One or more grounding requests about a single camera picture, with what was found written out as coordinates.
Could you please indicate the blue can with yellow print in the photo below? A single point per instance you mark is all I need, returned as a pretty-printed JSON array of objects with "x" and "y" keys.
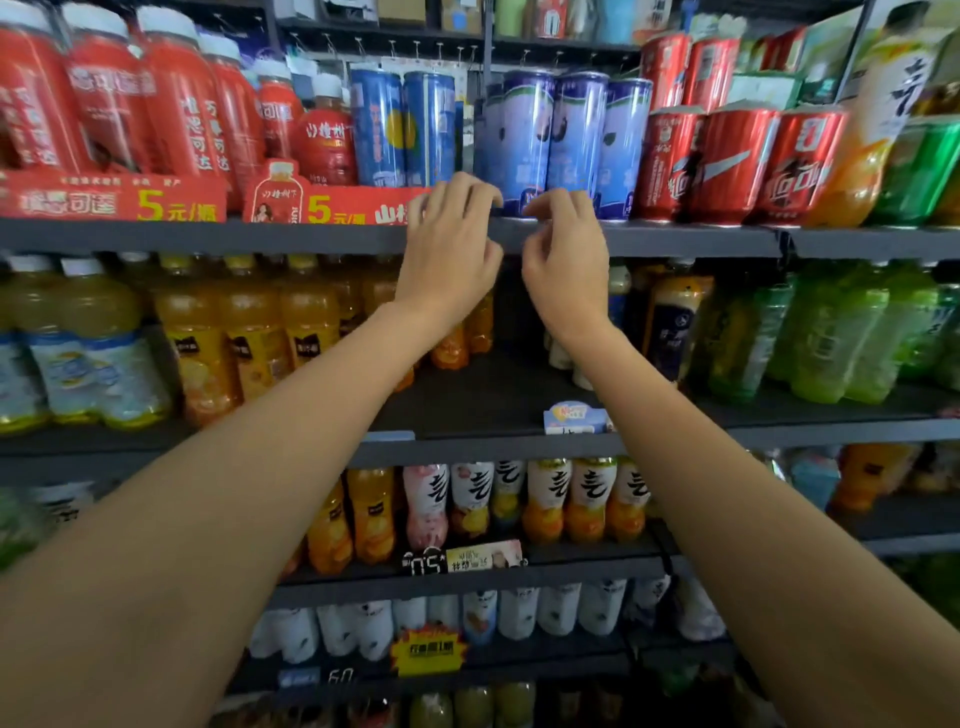
[
  {"x": 430, "y": 127},
  {"x": 377, "y": 127}
]

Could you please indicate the row of orange juice bottles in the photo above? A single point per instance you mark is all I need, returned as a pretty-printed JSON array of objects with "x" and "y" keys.
[{"x": 255, "y": 330}]

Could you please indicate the large orange juice bottle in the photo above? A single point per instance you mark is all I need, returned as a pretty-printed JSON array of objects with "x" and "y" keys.
[{"x": 885, "y": 97}]

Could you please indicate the row of white drink bottles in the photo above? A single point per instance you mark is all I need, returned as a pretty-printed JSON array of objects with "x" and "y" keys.
[{"x": 517, "y": 611}]

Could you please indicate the person's left hand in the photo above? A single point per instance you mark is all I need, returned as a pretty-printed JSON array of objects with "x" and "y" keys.
[{"x": 446, "y": 262}]

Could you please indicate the black and white price tag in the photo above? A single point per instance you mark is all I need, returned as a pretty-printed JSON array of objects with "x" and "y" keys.
[{"x": 472, "y": 556}]

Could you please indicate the row of green tea bottles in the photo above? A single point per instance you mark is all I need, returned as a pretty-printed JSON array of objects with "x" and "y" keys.
[{"x": 832, "y": 330}]

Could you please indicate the pale yellow bottle, blue label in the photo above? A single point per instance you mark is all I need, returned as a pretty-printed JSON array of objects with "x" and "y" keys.
[
  {"x": 60, "y": 352},
  {"x": 16, "y": 375},
  {"x": 120, "y": 360}
]

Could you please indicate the yellow green drink bottle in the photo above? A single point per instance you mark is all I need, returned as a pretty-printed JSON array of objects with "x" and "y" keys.
[
  {"x": 431, "y": 712},
  {"x": 474, "y": 709},
  {"x": 516, "y": 705}
]

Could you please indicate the orange juice bottle, white label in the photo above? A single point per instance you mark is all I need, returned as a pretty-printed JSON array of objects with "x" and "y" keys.
[
  {"x": 471, "y": 499},
  {"x": 508, "y": 491},
  {"x": 590, "y": 499},
  {"x": 546, "y": 499},
  {"x": 628, "y": 502}
]

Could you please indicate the green and white carton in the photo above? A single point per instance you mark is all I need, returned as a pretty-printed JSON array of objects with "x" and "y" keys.
[{"x": 765, "y": 88}]

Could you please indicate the row of red juice bottles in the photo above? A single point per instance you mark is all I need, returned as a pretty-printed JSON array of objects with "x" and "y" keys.
[{"x": 180, "y": 97}]

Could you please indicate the person's left middle finger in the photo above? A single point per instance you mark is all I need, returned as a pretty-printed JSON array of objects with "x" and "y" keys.
[{"x": 462, "y": 195}]

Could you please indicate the person's left forearm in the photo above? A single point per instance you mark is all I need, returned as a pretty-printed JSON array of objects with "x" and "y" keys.
[{"x": 225, "y": 510}]

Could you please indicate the orange bottle with dark label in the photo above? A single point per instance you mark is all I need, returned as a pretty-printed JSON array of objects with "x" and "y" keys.
[
  {"x": 371, "y": 514},
  {"x": 330, "y": 532}
]

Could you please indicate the assorted small goods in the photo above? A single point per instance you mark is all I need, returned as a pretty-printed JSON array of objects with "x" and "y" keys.
[{"x": 540, "y": 19}]

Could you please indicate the pink juice bottle, white label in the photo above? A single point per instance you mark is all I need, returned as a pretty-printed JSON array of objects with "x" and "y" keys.
[{"x": 426, "y": 502}]

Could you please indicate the large green soda bottle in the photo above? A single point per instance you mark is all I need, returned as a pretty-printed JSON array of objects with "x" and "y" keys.
[{"x": 919, "y": 169}]

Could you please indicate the blue and white drink can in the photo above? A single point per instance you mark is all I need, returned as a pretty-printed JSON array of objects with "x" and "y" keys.
[
  {"x": 624, "y": 142},
  {"x": 577, "y": 131},
  {"x": 521, "y": 135}
]

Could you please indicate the red sign with bottle cutout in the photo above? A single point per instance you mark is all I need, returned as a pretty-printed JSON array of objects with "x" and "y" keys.
[{"x": 330, "y": 206}]

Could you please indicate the dark metal shelf board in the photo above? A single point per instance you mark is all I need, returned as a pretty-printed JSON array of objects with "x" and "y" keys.
[
  {"x": 525, "y": 664},
  {"x": 465, "y": 585},
  {"x": 480, "y": 405},
  {"x": 225, "y": 237}
]

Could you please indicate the person's right hand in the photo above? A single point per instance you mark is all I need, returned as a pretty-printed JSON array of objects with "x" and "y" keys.
[{"x": 570, "y": 277}]

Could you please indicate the person's left little finger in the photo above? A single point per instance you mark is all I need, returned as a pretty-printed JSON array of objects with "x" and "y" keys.
[{"x": 417, "y": 211}]

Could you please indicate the dark label drink bottle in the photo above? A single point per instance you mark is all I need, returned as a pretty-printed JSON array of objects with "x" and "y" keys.
[{"x": 675, "y": 322}]

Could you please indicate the person's right middle finger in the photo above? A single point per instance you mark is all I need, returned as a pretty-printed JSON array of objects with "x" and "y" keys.
[{"x": 564, "y": 201}]

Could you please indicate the stack of red cola cans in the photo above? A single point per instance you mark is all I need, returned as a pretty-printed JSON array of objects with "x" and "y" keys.
[{"x": 731, "y": 165}]

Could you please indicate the light blue drink bottle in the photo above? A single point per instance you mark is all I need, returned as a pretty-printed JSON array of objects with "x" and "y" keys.
[{"x": 814, "y": 476}]

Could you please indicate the long red price sign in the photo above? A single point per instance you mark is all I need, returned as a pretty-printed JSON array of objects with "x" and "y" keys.
[{"x": 112, "y": 199}]

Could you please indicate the person's right forearm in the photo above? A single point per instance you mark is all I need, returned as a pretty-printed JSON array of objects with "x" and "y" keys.
[{"x": 750, "y": 540}]

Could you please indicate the yellow starburst sign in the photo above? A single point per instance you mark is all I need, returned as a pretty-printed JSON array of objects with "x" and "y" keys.
[{"x": 429, "y": 651}]

